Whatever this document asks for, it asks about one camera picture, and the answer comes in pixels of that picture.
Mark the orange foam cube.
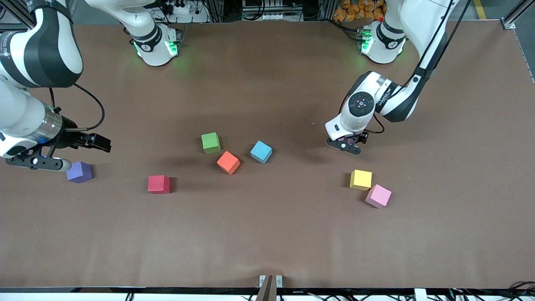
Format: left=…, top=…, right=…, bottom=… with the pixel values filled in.
left=217, top=151, right=241, bottom=175

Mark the blue foam cube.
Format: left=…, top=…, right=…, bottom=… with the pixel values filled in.
left=250, top=140, right=273, bottom=164

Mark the brown table cover sheet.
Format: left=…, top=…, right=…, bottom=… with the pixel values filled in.
left=0, top=21, right=535, bottom=290

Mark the red foam cube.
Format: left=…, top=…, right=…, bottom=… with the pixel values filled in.
left=148, top=175, right=171, bottom=194

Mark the purple foam cube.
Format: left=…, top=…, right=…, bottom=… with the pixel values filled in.
left=66, top=161, right=93, bottom=184

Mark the orange snack bags pile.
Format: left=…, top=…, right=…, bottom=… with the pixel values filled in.
left=333, top=0, right=386, bottom=22

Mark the green foam cube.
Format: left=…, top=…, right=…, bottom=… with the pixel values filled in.
left=201, top=132, right=221, bottom=154

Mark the grey equipment rack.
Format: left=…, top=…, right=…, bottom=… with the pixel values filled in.
left=242, top=0, right=293, bottom=21

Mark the yellow foam cube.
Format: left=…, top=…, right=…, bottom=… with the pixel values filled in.
left=349, top=169, right=373, bottom=191

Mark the small metal table bracket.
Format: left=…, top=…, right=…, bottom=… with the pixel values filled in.
left=259, top=275, right=283, bottom=301

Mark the white power strip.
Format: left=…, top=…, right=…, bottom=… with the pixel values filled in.
left=167, top=0, right=193, bottom=15

